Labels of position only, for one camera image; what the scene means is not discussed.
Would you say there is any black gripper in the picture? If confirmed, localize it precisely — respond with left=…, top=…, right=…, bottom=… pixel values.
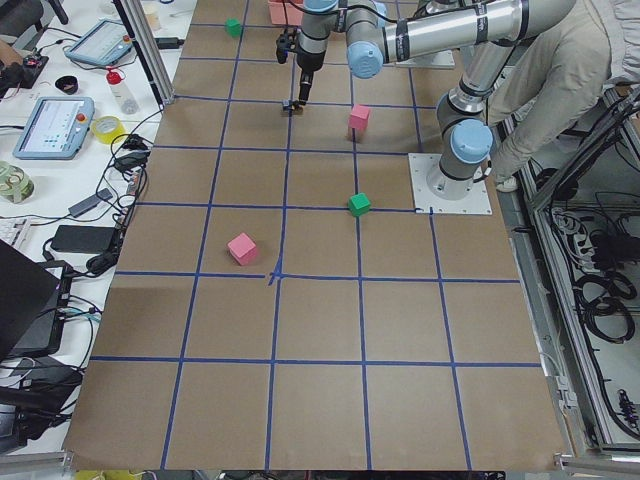
left=297, top=48, right=323, bottom=104

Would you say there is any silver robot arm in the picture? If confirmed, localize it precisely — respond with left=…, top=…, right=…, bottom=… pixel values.
left=277, top=0, right=574, bottom=134

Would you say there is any pink cube near bases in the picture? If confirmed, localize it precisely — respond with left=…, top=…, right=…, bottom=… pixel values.
left=348, top=104, right=371, bottom=132

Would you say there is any pink plastic bin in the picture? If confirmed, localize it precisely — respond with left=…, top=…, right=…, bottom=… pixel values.
left=267, top=0, right=303, bottom=26

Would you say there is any green cube near bin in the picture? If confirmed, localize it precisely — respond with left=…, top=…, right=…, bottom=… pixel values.
left=225, top=18, right=243, bottom=38

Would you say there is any green cube near base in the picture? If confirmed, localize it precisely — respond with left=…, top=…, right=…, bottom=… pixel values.
left=348, top=192, right=371, bottom=217

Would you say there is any black power adapter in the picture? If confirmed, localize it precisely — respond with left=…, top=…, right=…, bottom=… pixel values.
left=155, top=37, right=185, bottom=50

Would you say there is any clear squeeze bottle red cap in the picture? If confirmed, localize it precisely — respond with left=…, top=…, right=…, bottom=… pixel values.
left=106, top=68, right=139, bottom=115

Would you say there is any pink cube far side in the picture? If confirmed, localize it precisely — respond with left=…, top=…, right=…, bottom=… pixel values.
left=227, top=232, right=259, bottom=266

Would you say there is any upper teach pendant tablet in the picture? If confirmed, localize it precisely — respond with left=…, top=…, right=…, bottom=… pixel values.
left=65, top=19, right=132, bottom=67

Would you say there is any teach pendant tablet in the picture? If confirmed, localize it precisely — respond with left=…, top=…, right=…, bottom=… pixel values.
left=13, top=97, right=95, bottom=160
left=65, top=19, right=132, bottom=67

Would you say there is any yellow tape roll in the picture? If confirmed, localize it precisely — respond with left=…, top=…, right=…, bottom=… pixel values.
left=90, top=116, right=126, bottom=145

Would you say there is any black small bowl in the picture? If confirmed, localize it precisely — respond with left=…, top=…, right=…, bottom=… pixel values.
left=54, top=75, right=79, bottom=95

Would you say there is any person in beige clothes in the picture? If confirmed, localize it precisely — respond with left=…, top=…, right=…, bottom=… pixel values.
left=488, top=1, right=639, bottom=193

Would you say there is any lower teach pendant tablet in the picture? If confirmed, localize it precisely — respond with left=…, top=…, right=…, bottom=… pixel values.
left=13, top=97, right=95, bottom=160

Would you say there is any green glass jar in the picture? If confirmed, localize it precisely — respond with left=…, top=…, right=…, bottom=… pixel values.
left=0, top=161, right=34, bottom=203

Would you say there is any black laptop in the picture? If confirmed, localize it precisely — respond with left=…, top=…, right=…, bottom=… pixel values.
left=1, top=242, right=71, bottom=360

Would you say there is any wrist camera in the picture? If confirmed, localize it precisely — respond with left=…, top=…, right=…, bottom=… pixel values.
left=275, top=27, right=298, bottom=64

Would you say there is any aluminium frame post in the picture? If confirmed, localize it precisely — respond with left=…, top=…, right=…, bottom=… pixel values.
left=113, top=0, right=175, bottom=108

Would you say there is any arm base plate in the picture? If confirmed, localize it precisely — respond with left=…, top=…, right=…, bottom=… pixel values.
left=408, top=153, right=492, bottom=215

